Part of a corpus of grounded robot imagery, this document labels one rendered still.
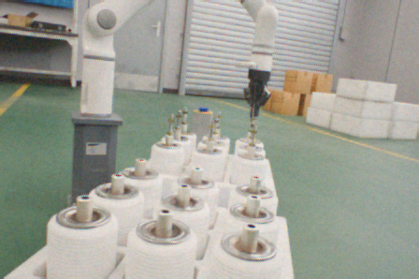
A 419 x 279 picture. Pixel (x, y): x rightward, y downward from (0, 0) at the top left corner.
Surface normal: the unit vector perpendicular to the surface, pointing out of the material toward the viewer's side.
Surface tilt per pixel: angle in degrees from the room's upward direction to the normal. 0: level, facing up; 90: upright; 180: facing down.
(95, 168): 90
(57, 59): 90
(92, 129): 93
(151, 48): 90
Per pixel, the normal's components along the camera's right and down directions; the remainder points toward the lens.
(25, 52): 0.37, 0.21
